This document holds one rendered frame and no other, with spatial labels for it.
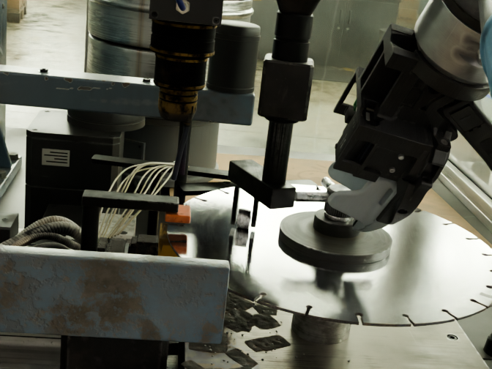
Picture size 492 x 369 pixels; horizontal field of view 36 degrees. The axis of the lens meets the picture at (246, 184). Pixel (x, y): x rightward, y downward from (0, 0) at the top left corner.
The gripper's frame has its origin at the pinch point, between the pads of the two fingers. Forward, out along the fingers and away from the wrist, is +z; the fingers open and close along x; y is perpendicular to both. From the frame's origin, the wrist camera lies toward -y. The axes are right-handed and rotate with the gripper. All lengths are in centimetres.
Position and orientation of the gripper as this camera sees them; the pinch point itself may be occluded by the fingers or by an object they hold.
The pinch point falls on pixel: (368, 220)
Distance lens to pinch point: 72.1
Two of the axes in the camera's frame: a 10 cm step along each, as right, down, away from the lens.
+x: -0.8, 7.4, -6.7
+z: -3.1, 6.2, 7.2
